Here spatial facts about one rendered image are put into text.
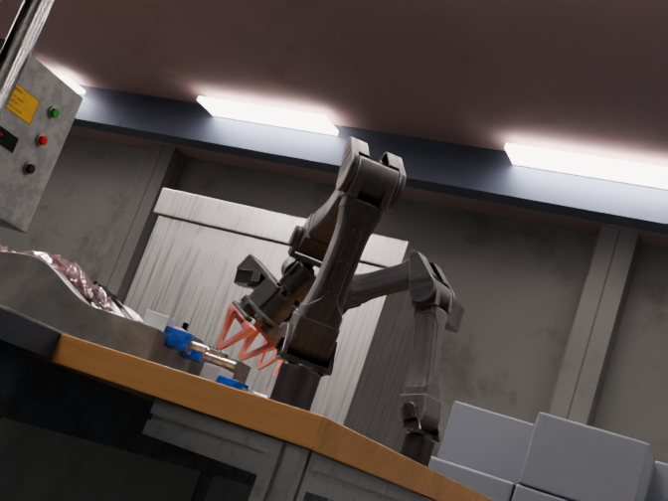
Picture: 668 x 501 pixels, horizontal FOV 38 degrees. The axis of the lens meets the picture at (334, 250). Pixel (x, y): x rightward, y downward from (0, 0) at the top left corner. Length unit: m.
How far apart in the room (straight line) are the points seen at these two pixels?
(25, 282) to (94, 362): 0.26
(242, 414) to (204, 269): 4.03
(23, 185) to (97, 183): 8.06
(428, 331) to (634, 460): 1.54
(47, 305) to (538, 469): 2.31
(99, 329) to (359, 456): 0.44
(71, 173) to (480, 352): 5.07
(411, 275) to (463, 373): 6.14
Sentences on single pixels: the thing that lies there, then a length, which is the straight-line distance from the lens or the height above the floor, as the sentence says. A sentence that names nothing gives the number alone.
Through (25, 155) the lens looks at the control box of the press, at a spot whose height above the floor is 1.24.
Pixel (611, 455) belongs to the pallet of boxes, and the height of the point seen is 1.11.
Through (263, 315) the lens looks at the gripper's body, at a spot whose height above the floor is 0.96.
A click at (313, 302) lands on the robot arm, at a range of 1.44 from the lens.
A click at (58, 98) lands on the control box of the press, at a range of 2.64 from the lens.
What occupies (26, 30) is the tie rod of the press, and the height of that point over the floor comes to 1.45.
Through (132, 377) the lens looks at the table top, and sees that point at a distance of 1.22.
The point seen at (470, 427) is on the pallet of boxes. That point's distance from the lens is 3.92.
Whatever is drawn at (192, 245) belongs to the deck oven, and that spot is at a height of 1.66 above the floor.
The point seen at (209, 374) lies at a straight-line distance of 1.71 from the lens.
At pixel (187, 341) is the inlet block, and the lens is 1.46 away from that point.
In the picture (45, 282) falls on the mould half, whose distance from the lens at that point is 1.47.
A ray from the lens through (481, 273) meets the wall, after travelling 8.40.
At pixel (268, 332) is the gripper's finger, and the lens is 1.70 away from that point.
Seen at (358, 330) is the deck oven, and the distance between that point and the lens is 4.68.
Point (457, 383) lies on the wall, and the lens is 8.19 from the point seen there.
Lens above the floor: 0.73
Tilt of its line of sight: 13 degrees up
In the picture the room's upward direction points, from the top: 19 degrees clockwise
